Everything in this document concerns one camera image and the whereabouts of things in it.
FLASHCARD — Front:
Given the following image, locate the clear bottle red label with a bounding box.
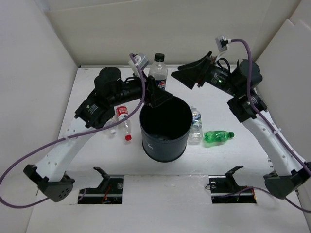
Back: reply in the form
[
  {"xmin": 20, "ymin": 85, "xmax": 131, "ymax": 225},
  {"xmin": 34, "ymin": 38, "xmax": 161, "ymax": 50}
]
[{"xmin": 116, "ymin": 106, "xmax": 132, "ymax": 141}]

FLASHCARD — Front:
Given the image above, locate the dark round bin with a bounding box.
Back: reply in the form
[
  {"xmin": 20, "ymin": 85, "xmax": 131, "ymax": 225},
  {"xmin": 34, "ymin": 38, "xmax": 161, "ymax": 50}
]
[{"xmin": 139, "ymin": 97, "xmax": 192, "ymax": 163}]

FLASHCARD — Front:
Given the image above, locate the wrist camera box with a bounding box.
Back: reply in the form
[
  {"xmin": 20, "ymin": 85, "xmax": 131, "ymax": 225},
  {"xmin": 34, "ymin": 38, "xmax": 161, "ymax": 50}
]
[
  {"xmin": 128, "ymin": 53, "xmax": 149, "ymax": 70},
  {"xmin": 215, "ymin": 35, "xmax": 231, "ymax": 52}
]

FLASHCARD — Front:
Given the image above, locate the green plastic bottle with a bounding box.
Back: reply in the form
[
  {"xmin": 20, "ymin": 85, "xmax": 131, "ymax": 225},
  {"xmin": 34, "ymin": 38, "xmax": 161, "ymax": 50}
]
[{"xmin": 204, "ymin": 131, "xmax": 235, "ymax": 145}]

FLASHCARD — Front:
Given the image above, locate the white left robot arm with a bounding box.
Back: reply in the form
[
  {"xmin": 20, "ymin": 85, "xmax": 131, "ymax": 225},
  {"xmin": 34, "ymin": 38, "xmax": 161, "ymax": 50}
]
[{"xmin": 23, "ymin": 67, "xmax": 173, "ymax": 202}]

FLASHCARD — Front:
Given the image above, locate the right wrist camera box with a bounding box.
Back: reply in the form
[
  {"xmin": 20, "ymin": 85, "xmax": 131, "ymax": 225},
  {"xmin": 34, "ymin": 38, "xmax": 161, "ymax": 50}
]
[{"xmin": 215, "ymin": 35, "xmax": 231, "ymax": 52}]

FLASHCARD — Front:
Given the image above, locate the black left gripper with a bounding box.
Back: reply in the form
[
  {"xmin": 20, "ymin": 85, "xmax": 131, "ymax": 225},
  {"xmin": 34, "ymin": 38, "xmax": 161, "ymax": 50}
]
[{"xmin": 110, "ymin": 69, "xmax": 173, "ymax": 107}]

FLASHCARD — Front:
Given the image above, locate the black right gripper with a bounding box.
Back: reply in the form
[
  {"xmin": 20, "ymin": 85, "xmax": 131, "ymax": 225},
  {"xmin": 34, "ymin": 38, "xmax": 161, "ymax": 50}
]
[{"xmin": 172, "ymin": 50, "xmax": 242, "ymax": 97}]

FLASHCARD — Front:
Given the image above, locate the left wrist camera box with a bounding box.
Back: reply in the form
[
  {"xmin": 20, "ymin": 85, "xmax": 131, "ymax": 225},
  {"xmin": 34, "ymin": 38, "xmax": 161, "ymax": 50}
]
[{"xmin": 128, "ymin": 53, "xmax": 149, "ymax": 70}]

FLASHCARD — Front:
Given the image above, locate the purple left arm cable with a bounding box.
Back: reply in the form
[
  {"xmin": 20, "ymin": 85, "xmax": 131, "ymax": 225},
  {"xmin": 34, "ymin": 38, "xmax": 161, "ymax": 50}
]
[{"xmin": 0, "ymin": 53, "xmax": 148, "ymax": 209}]

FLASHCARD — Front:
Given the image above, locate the clear bottle blue orange label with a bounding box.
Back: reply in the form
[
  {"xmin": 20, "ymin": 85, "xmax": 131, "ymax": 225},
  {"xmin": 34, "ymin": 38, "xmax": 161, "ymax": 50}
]
[{"xmin": 104, "ymin": 115, "xmax": 118, "ymax": 137}]

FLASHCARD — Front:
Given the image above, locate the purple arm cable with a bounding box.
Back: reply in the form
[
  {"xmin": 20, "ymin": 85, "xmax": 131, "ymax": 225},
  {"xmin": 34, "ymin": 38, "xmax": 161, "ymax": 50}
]
[
  {"xmin": 228, "ymin": 38, "xmax": 311, "ymax": 214},
  {"xmin": 0, "ymin": 53, "xmax": 148, "ymax": 209}
]

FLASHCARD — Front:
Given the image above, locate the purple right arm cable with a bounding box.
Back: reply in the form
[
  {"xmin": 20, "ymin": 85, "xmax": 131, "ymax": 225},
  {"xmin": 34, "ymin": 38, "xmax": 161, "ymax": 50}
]
[{"xmin": 228, "ymin": 38, "xmax": 311, "ymax": 214}]

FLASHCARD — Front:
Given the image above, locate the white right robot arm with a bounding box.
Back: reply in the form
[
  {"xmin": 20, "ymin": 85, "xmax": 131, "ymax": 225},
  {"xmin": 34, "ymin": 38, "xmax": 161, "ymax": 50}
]
[{"xmin": 172, "ymin": 52, "xmax": 311, "ymax": 200}]

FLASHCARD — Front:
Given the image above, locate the Pepsi bottle black cap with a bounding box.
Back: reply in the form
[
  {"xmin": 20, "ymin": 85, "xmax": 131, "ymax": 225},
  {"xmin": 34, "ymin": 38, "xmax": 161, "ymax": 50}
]
[{"xmin": 148, "ymin": 53, "xmax": 169, "ymax": 91}]

